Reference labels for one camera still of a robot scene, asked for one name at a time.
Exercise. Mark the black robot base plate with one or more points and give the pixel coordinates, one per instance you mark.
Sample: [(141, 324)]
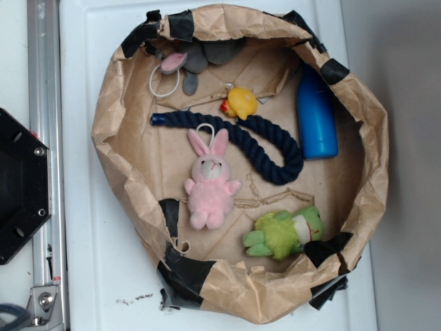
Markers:
[(25, 194)]

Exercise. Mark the brown paper bag bin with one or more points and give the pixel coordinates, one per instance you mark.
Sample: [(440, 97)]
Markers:
[(143, 146)]

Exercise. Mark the aluminium frame rail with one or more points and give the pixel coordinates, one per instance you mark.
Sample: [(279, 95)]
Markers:
[(44, 81)]

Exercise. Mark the pink plush bunny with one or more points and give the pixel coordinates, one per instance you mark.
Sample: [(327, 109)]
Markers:
[(211, 189)]

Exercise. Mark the grey plush animal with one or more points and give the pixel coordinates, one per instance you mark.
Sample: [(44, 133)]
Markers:
[(194, 57)]

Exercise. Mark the green plush frog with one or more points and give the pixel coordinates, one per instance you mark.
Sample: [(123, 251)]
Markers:
[(280, 234)]

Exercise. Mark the metal corner bracket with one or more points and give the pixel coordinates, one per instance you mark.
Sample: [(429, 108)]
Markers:
[(44, 306)]

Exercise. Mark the blue plastic bottle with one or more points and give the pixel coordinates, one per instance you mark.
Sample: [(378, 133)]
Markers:
[(316, 116)]

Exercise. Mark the yellow rubber duck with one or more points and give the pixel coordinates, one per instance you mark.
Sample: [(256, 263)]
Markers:
[(240, 102)]

